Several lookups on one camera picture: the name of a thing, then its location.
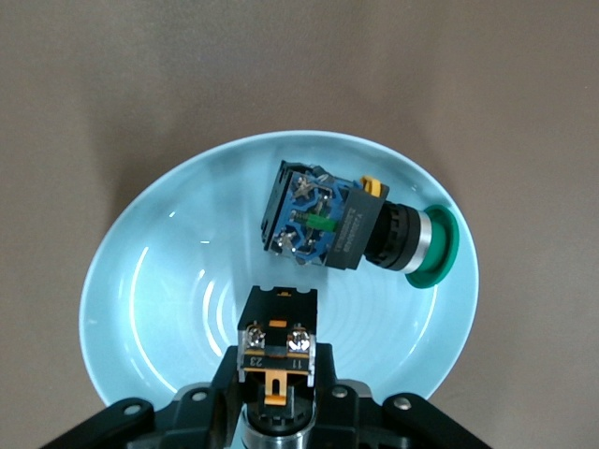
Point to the black blue small part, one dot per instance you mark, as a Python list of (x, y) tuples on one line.
[(346, 224)]

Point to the light blue round plate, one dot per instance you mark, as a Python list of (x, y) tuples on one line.
[(164, 280)]

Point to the orange push button switch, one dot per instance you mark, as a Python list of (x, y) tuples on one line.
[(278, 318)]

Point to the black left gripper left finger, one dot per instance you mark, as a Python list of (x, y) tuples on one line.
[(196, 416)]

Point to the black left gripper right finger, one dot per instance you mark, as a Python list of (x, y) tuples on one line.
[(355, 421)]

